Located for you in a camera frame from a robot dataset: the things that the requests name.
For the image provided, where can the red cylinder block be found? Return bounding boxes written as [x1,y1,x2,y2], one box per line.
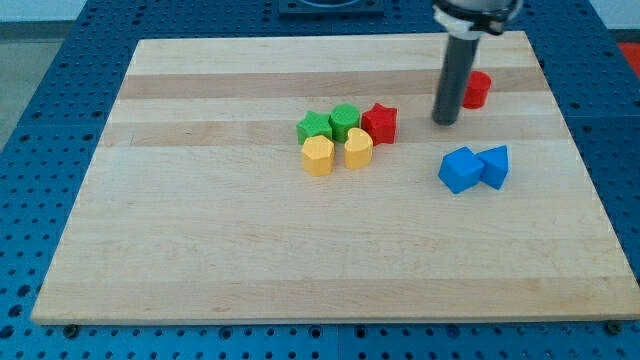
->
[462,71,492,109]

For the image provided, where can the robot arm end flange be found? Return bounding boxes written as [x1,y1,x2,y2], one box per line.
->
[432,0,524,40]

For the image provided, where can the wooden board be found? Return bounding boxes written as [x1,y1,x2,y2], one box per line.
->
[31,31,639,325]

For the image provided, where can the yellow hexagon block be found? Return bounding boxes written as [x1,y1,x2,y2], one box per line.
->
[301,135,335,177]

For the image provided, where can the yellow heart block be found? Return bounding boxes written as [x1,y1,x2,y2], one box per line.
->
[344,128,373,169]

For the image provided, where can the green star block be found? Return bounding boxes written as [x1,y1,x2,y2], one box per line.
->
[296,111,333,145]

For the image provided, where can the green cylinder block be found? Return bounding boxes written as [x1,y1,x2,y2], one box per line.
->
[329,103,360,143]

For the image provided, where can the red star block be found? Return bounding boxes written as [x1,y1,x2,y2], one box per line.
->
[361,103,398,146]

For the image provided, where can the blue cube block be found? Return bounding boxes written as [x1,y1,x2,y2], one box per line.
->
[438,147,485,194]

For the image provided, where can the blue triangle block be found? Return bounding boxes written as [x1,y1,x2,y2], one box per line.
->
[476,145,509,190]

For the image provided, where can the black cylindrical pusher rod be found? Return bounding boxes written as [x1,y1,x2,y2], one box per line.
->
[432,35,480,126]

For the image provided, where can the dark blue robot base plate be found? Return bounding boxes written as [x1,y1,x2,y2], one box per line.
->
[275,0,385,16]

